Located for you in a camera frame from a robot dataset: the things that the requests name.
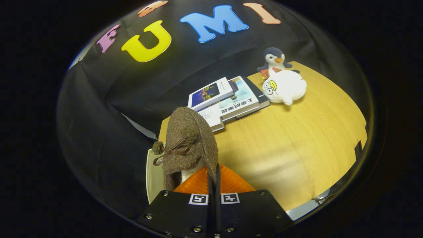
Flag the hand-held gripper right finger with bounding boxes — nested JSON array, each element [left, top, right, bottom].
[[215, 164, 293, 238]]

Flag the small dark blue cover book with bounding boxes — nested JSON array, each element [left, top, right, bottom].
[[188, 77, 234, 112]]

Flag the light blue cover book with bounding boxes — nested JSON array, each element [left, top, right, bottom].
[[218, 76, 261, 120]]

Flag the penguin plush toy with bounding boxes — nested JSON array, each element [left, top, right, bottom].
[[257, 47, 293, 79]]

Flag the green fabric storage box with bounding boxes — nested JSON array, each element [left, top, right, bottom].
[[146, 149, 166, 204]]

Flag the black cover book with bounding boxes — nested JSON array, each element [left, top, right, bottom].
[[236, 77, 271, 119]]

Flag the white cover book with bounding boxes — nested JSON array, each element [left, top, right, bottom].
[[198, 106, 225, 132]]

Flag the white seal plush toy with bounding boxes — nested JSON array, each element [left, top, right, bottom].
[[262, 70, 307, 106]]

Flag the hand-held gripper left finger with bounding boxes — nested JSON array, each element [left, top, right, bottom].
[[137, 166, 217, 238]]

